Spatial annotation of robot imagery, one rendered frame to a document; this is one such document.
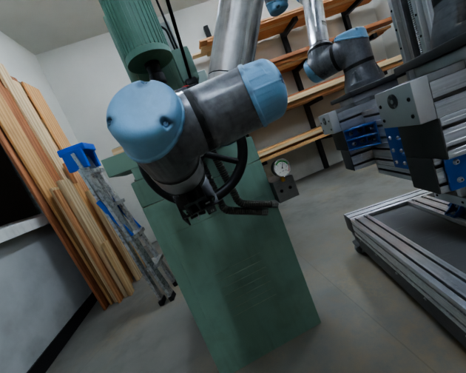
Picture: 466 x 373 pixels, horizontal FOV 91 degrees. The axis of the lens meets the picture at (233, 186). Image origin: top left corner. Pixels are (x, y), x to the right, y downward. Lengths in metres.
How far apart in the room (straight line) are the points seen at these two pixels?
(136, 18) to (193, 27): 2.71
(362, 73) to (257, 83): 0.89
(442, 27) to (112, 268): 2.17
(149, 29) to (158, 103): 0.78
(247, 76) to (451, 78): 0.47
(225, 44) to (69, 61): 3.43
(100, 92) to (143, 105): 3.32
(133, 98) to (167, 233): 0.62
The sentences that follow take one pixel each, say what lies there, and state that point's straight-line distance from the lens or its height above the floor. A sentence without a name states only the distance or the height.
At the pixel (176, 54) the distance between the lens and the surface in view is 1.24.
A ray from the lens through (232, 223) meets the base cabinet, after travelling 0.83.
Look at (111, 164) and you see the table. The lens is 0.82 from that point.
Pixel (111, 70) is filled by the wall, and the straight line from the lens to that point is 3.60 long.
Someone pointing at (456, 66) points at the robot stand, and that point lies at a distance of 0.68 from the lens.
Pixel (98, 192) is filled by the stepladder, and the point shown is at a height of 0.84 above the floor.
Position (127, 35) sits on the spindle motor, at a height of 1.27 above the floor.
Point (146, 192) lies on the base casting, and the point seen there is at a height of 0.75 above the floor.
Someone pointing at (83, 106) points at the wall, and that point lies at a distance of 3.59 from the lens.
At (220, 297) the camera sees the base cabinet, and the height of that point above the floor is 0.30.
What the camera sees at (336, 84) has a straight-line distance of 3.44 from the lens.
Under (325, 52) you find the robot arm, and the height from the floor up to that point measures 1.02.
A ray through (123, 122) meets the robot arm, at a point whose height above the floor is 0.84.
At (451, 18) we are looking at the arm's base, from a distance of 0.73.
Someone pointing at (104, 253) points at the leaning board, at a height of 0.40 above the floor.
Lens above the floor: 0.78
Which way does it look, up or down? 9 degrees down
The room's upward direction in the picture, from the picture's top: 22 degrees counter-clockwise
